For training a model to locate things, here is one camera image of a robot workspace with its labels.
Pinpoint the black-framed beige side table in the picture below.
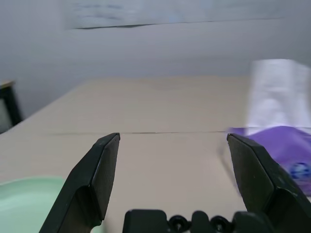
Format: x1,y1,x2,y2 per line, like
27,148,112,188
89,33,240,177
0,81,24,134

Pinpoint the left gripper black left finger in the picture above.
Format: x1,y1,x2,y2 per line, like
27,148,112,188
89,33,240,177
41,133,121,233

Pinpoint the green plate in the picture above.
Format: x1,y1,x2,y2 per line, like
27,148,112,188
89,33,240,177
0,176,103,233

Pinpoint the purple tissue pack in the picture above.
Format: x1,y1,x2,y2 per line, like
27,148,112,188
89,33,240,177
225,59,311,196

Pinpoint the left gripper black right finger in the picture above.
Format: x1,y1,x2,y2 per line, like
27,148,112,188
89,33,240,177
227,133,311,233

